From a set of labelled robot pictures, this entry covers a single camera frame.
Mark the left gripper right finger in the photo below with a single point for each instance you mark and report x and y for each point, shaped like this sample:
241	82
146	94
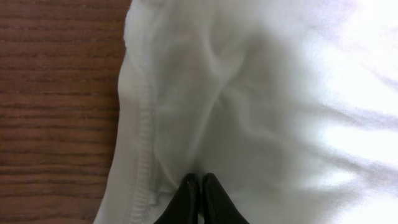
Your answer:
217	205

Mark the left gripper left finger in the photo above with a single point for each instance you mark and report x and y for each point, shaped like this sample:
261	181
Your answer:
185	204

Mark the white t-shirt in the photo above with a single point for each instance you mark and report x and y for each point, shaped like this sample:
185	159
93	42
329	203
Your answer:
291	104

